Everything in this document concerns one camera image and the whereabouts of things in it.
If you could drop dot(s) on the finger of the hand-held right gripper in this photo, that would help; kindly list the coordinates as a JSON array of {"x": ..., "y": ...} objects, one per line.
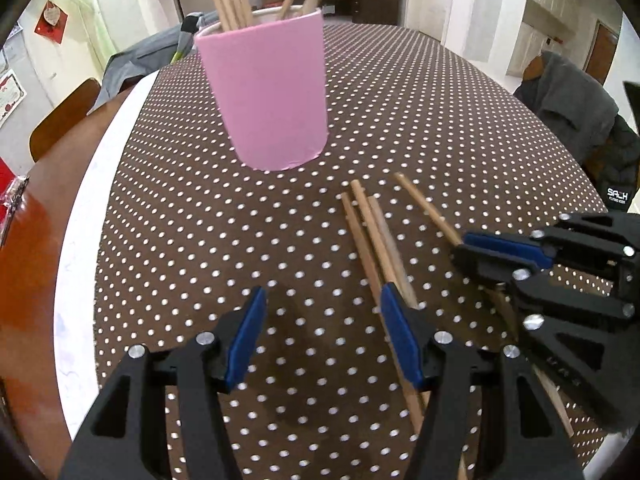
[
  {"x": 505, "y": 247},
  {"x": 570, "y": 295}
]

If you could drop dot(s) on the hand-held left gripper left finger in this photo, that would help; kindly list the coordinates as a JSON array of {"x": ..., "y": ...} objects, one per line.
[{"x": 245, "y": 340}]

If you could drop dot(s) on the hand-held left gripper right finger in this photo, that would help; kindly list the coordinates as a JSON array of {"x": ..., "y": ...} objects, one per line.
[{"x": 400, "y": 330}]

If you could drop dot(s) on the light wooden chopstick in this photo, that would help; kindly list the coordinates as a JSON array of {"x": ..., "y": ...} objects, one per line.
[
  {"x": 392, "y": 255},
  {"x": 360, "y": 245},
  {"x": 370, "y": 230},
  {"x": 430, "y": 212}
]

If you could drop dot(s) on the pink paper cup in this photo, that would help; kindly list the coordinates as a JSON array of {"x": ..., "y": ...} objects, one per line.
[{"x": 265, "y": 100}]

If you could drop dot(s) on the brown wooden door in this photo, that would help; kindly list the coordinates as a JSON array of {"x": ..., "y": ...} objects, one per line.
[{"x": 602, "y": 55}]

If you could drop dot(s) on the black jacket with logo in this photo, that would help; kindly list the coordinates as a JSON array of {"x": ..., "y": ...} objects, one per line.
[{"x": 620, "y": 175}]

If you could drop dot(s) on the dark grey jacket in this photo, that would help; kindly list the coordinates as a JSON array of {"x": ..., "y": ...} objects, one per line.
[{"x": 565, "y": 100}]

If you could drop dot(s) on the brown chair with jackets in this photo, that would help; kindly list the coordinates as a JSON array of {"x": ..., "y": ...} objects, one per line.
[{"x": 531, "y": 67}]

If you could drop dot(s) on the brown polka dot placemat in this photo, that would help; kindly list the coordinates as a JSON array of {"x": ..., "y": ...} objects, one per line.
[{"x": 200, "y": 210}]

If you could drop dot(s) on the white table mat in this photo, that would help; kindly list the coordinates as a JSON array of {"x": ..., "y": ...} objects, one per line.
[{"x": 85, "y": 240}]

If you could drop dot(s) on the white door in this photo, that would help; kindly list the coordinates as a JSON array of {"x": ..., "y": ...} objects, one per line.
[{"x": 425, "y": 0}]

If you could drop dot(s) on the clear snack bag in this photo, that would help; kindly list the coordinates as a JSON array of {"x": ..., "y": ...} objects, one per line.
[{"x": 12, "y": 210}]

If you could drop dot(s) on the dark wooden desk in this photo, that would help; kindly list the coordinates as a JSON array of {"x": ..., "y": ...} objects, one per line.
[{"x": 370, "y": 5}]

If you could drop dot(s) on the wooden chair back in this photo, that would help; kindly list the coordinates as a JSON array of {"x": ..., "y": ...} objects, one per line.
[{"x": 65, "y": 115}]

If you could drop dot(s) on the checked cloth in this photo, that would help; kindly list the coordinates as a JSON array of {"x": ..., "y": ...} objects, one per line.
[{"x": 185, "y": 35}]

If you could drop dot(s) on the light green curtain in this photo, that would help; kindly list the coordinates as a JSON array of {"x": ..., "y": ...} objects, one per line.
[{"x": 90, "y": 5}]

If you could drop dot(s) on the wall of framed certificates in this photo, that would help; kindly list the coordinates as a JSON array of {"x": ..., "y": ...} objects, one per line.
[{"x": 9, "y": 95}]

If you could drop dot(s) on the red fan wall decoration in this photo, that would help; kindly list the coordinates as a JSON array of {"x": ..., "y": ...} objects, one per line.
[{"x": 50, "y": 21}]

